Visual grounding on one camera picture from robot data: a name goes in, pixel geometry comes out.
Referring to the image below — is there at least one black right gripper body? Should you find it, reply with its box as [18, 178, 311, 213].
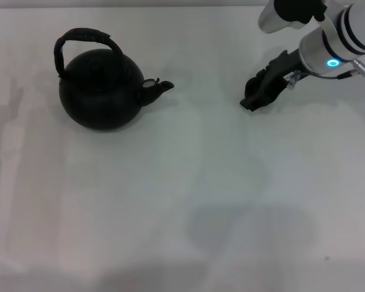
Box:
[273, 48, 307, 89]

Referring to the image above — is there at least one black round teapot with handle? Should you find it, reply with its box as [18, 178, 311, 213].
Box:
[52, 27, 175, 133]

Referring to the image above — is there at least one clear plastic cable plug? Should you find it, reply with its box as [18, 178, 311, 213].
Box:
[285, 70, 302, 90]

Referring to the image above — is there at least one silver cable connector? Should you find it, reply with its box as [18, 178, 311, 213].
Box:
[337, 58, 365, 80]

